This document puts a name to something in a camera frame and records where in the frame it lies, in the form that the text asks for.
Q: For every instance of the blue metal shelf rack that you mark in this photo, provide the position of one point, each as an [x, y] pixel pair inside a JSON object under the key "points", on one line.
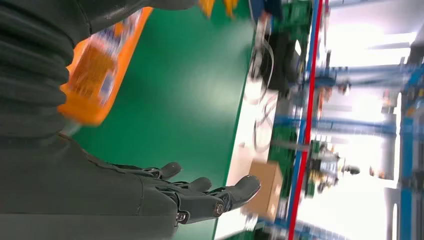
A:
{"points": [[405, 149]]}

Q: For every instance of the white background humanoid robot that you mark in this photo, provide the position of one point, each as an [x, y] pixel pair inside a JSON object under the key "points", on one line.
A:
{"points": [[328, 165]]}

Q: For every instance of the cardboard box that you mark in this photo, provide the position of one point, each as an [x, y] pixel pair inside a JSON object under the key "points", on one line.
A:
{"points": [[265, 185]]}

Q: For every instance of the red metal bar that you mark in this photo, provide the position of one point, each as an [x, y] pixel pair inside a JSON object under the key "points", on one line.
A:
{"points": [[309, 109]]}

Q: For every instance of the green plastic crate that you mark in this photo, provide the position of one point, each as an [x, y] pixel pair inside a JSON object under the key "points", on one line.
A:
{"points": [[296, 16], [281, 145]]}

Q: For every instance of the white table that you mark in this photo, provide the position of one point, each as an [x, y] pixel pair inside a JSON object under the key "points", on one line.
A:
{"points": [[242, 155]]}

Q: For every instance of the black device with screen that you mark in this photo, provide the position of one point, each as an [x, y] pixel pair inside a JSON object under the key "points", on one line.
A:
{"points": [[281, 66]]}

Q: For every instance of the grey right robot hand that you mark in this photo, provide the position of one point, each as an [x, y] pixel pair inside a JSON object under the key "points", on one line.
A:
{"points": [[82, 192]]}

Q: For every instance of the green table mat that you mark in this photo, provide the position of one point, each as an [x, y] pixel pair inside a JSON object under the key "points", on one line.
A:
{"points": [[182, 99]]}

